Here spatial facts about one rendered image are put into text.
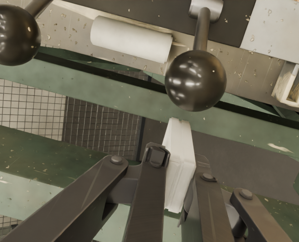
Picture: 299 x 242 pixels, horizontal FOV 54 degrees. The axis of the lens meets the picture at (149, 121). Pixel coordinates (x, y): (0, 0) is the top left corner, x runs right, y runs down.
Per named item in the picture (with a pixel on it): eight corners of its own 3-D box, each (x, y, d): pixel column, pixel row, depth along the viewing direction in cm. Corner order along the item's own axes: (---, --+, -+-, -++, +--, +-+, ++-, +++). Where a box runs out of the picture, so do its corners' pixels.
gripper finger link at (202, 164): (193, 197, 13) (258, 214, 13) (189, 151, 18) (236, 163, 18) (184, 223, 14) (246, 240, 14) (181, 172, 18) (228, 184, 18)
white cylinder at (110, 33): (95, 43, 32) (166, 62, 32) (87, 45, 29) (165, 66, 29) (100, 15, 31) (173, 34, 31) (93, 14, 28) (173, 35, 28)
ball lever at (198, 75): (218, 27, 27) (213, 130, 18) (180, 16, 27) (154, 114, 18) (234, -14, 25) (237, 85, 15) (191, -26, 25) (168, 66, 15)
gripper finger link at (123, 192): (154, 216, 14) (92, 199, 14) (160, 166, 18) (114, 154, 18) (163, 189, 13) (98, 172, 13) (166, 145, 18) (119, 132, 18)
